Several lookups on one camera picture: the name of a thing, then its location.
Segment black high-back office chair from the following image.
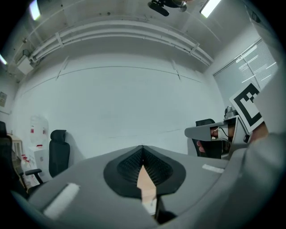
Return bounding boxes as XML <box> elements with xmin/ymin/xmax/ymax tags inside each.
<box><xmin>48</xmin><ymin>129</ymin><xmax>71</xmax><ymax>178</ymax></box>

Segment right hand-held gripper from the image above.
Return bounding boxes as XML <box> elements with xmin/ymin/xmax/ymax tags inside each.
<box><xmin>185</xmin><ymin>83</ymin><xmax>265</xmax><ymax>161</ymax></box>

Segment light wooden shelf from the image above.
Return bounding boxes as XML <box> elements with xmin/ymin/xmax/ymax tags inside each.
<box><xmin>7</xmin><ymin>133</ymin><xmax>23</xmax><ymax>161</ymax></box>

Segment white ceiling pipes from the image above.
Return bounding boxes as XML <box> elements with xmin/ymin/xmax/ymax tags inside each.
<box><xmin>28</xmin><ymin>19</ymin><xmax>215</xmax><ymax>67</ymax></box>

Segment white window blinds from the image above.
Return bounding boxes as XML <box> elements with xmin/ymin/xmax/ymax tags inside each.
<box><xmin>213</xmin><ymin>38</ymin><xmax>278</xmax><ymax>104</ymax></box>

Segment black office chair with armrest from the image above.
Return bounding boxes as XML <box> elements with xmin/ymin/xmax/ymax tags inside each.
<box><xmin>0</xmin><ymin>120</ymin><xmax>44</xmax><ymax>199</ymax></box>

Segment white ceiling junction box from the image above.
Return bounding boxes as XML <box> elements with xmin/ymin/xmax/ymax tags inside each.
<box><xmin>17</xmin><ymin>55</ymin><xmax>34</xmax><ymax>76</ymax></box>

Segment person's right forearm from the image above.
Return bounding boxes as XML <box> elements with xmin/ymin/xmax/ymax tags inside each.
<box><xmin>220</xmin><ymin>122</ymin><xmax>286</xmax><ymax>215</ymax></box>

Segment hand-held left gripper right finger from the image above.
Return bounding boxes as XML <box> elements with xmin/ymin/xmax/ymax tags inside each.
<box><xmin>142</xmin><ymin>145</ymin><xmax>229</xmax><ymax>225</ymax></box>

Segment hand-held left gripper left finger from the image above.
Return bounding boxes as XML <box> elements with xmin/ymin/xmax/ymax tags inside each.
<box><xmin>28</xmin><ymin>145</ymin><xmax>158</xmax><ymax>229</ymax></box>

